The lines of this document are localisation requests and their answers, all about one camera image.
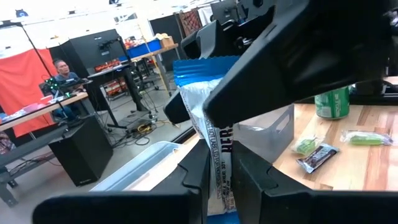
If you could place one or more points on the orange red fabric backdrop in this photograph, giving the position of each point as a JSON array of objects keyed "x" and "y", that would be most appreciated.
[{"x": 18, "y": 81}]

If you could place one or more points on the green soda can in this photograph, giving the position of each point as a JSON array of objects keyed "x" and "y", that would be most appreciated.
[{"x": 332, "y": 104}]

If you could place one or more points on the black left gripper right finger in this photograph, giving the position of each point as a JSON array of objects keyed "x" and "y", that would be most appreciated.
[{"x": 264, "y": 199}]

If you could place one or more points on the black partition panel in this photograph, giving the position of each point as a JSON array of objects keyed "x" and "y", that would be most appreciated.
[
  {"x": 81, "y": 49},
  {"x": 164, "y": 28}
]

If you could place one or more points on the brown cardboard box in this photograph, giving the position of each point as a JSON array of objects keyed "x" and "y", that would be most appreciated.
[{"x": 167, "y": 42}]

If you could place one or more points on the green wrapped gummy candy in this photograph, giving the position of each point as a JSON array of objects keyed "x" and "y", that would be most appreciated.
[
  {"x": 365, "y": 139},
  {"x": 306, "y": 145}
]

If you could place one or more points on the brown Hershey's chocolate bar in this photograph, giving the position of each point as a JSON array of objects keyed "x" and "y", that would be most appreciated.
[{"x": 317, "y": 157}]

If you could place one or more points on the wooden work table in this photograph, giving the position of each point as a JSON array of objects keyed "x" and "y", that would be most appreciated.
[{"x": 155, "y": 53}]

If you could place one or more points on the white hanging cloth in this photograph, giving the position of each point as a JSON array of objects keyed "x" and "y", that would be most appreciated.
[{"x": 205, "y": 14}]

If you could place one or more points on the red brown patterned fabric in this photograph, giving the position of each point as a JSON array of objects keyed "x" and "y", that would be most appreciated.
[{"x": 190, "y": 22}]

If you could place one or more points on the white blue Hershey's bar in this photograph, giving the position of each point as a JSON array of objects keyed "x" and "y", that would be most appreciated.
[{"x": 199, "y": 93}]

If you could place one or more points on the blue storage bin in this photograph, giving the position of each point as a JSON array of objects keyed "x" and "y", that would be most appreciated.
[{"x": 143, "y": 49}]

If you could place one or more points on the black computer monitor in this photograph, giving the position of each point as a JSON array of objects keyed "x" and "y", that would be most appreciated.
[{"x": 224, "y": 11}]

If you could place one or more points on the black computer tower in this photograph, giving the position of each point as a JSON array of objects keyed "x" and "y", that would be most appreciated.
[{"x": 81, "y": 149}]

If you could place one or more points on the black standing desk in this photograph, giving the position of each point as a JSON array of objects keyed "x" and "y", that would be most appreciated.
[{"x": 130, "y": 93}]

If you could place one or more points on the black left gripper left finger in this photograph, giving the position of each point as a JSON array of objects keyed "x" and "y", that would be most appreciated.
[{"x": 186, "y": 199}]

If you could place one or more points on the wooden desk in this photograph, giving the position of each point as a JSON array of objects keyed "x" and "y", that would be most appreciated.
[{"x": 37, "y": 112}]

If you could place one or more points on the clear plastic bin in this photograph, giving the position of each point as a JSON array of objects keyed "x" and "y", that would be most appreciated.
[{"x": 133, "y": 168}]

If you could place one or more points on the grey plastic bin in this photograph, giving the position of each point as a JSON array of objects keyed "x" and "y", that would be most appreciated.
[{"x": 264, "y": 137}]

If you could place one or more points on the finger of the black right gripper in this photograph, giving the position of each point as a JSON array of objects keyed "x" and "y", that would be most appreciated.
[
  {"x": 217, "y": 37},
  {"x": 295, "y": 56}
]

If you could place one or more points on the person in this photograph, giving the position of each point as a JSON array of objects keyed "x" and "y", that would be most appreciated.
[{"x": 63, "y": 73}]

